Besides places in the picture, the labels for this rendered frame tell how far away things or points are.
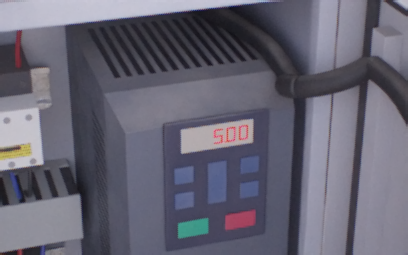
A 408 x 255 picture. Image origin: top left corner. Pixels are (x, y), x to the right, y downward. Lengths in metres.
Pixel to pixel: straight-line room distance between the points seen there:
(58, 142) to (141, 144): 0.19
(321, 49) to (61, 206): 0.25
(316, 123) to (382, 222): 0.08
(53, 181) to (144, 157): 0.17
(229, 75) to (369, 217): 0.13
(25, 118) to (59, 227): 0.11
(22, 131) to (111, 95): 0.09
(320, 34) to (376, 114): 0.06
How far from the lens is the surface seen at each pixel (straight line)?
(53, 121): 0.76
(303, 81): 0.56
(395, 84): 0.54
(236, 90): 0.61
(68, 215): 0.73
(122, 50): 0.66
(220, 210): 0.63
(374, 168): 0.59
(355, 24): 0.59
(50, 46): 0.73
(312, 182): 0.63
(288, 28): 0.66
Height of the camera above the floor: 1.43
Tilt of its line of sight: 28 degrees down
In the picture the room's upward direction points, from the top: straight up
